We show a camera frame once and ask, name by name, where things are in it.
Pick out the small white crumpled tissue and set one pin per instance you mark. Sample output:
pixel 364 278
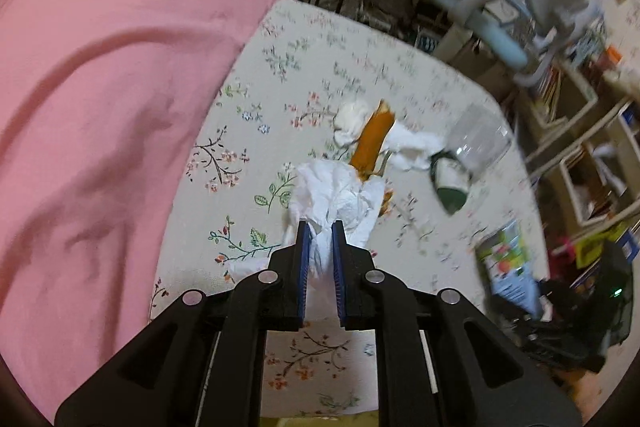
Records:
pixel 352 117
pixel 415 149

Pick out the clear plastic cup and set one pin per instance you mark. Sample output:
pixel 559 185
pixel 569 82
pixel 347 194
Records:
pixel 480 142

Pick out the large white tissue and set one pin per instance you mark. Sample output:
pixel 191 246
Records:
pixel 330 192

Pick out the green blue snack packet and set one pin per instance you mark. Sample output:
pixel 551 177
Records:
pixel 505 262

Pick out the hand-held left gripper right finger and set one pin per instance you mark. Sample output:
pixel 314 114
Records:
pixel 338 267

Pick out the white bookshelf with books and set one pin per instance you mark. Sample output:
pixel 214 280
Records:
pixel 585 147

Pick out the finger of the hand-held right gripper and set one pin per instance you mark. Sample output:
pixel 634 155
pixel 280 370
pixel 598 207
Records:
pixel 515 317

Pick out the pink blanket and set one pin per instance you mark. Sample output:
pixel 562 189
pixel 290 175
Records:
pixel 110 107

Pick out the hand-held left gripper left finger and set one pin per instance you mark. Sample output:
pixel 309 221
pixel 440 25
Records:
pixel 301 267

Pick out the bags under desk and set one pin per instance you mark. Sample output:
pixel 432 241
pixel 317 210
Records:
pixel 380 7

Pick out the light blue office chair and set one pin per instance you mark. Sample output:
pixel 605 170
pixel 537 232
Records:
pixel 505 47

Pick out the orange rolled wrapper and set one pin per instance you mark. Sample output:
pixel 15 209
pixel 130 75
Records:
pixel 372 142

